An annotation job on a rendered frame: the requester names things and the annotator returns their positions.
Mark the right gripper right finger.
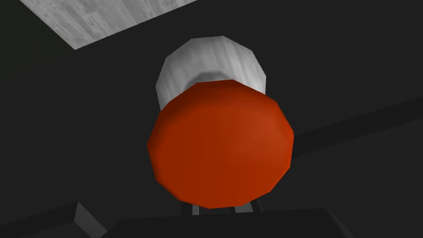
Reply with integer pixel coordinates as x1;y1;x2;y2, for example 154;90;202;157
231;198;264;214

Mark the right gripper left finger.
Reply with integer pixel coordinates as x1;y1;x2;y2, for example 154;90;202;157
181;200;200;217

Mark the dark door leaf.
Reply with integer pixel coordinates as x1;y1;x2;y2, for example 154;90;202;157
0;0;423;238

